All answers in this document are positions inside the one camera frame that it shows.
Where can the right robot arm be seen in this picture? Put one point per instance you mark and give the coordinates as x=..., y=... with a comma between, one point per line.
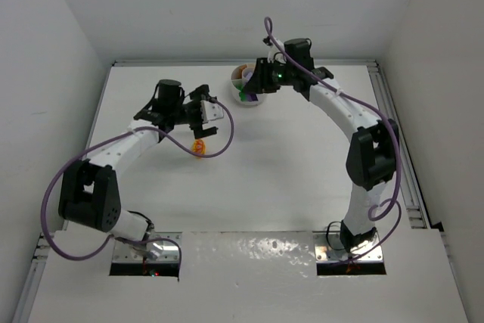
x=371, y=159

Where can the white divided round container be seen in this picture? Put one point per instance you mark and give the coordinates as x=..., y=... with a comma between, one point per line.
x=240, y=76

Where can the yellow butterfly lego piece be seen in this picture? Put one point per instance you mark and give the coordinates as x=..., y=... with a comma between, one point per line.
x=199, y=148

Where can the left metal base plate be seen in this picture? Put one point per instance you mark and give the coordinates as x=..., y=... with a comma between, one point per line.
x=163, y=250

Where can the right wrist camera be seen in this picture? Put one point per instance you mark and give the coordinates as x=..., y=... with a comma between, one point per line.
x=274, y=53

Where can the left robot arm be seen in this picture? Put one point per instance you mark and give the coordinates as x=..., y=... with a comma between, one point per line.
x=90, y=193

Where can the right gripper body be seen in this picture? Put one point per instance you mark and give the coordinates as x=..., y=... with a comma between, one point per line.
x=263, y=76

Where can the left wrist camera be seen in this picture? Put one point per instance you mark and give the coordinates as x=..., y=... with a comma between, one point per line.
x=210, y=111

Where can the green square lego brick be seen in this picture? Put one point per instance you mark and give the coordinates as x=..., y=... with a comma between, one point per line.
x=242, y=97

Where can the purple curved lego brick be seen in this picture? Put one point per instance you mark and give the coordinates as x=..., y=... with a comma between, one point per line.
x=251, y=99

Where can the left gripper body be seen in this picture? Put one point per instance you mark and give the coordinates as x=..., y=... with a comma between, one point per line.
x=197, y=117

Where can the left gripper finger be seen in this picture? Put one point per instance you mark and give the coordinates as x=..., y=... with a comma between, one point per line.
x=200, y=132
x=201, y=93

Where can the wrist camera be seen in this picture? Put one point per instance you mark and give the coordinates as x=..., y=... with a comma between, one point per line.
x=274, y=53
x=210, y=111

